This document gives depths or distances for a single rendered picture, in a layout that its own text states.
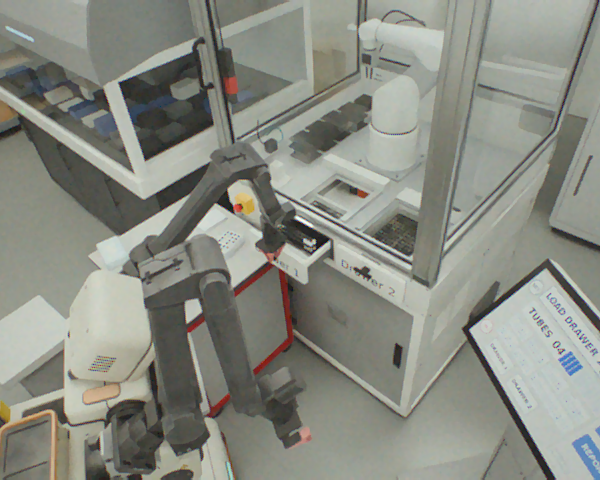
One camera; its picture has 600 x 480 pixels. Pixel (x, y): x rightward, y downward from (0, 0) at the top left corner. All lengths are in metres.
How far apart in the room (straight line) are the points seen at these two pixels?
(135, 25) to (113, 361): 1.38
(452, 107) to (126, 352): 0.89
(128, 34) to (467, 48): 1.34
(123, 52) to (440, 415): 2.06
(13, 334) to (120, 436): 1.05
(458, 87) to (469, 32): 0.12
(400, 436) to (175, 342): 1.65
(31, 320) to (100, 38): 1.08
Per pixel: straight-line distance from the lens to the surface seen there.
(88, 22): 1.98
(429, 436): 2.34
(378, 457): 2.27
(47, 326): 1.98
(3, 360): 1.96
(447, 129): 1.20
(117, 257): 2.04
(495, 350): 1.38
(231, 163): 1.09
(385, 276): 1.61
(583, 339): 1.28
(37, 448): 1.51
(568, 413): 1.28
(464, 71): 1.14
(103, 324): 1.00
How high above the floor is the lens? 2.10
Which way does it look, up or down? 43 degrees down
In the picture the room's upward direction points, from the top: 5 degrees counter-clockwise
